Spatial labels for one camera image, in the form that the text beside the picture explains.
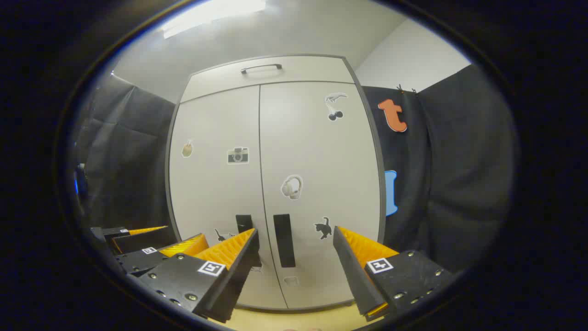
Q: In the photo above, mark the grey double-door shoe cabinet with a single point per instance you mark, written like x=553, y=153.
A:
x=381, y=193

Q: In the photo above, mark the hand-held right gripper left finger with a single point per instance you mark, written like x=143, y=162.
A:
x=239, y=271

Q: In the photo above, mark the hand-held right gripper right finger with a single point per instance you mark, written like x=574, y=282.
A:
x=351, y=271

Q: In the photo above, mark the grey cabinet drawer front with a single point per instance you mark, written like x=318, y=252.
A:
x=298, y=76

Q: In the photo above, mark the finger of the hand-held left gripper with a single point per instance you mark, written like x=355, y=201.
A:
x=142, y=241
x=138, y=262

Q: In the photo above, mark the ceiling light panel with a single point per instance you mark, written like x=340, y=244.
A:
x=211, y=14

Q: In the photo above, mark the cabinet door with headphones sticker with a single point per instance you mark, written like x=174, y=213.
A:
x=321, y=156

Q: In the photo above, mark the cabinet door with camera sticker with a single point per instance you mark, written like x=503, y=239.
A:
x=216, y=188

